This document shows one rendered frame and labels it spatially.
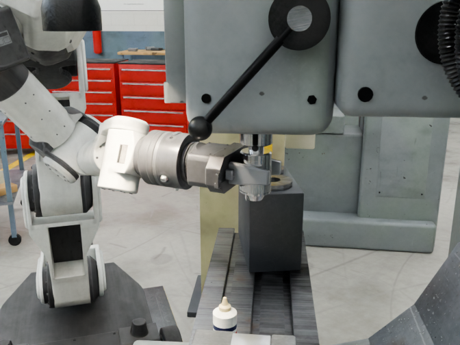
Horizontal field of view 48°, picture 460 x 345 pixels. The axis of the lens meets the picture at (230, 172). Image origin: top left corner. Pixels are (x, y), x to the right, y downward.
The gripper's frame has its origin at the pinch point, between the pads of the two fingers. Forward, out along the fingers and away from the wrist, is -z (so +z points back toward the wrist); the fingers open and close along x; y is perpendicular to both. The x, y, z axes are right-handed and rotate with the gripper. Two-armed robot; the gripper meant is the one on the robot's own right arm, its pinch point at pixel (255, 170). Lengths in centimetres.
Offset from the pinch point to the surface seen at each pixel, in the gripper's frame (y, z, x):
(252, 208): 18.1, 11.3, 29.6
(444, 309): 25.7, -28.7, 16.7
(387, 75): -15.5, -18.3, -6.5
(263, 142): -4.8, -1.7, -1.6
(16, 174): 96, 271, 216
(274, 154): 43, 50, 165
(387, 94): -13.3, -18.5, -6.4
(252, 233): 23.8, 11.2, 29.6
